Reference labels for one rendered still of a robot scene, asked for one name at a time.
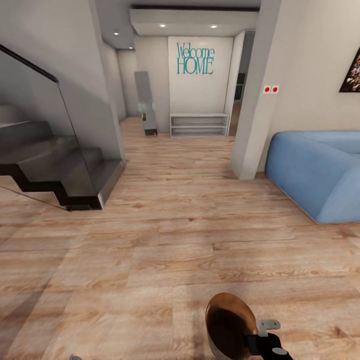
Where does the trash can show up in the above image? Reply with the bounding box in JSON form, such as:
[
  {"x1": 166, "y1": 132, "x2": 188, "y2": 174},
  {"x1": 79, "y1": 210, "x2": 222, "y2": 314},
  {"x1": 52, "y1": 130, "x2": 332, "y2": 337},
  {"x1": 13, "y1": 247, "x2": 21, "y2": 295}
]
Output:
[{"x1": 205, "y1": 292, "x2": 259, "y2": 360}]

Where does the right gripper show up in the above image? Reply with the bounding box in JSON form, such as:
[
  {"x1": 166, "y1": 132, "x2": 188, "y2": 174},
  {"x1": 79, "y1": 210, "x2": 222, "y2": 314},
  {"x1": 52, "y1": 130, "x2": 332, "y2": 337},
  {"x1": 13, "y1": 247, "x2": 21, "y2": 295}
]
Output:
[{"x1": 241, "y1": 333, "x2": 280, "y2": 357}]

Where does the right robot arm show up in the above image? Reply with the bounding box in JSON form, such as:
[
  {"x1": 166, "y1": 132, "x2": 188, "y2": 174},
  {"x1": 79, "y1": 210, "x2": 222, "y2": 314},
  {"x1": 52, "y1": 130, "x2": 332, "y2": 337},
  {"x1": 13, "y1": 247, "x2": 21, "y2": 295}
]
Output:
[{"x1": 241, "y1": 319, "x2": 292, "y2": 360}]

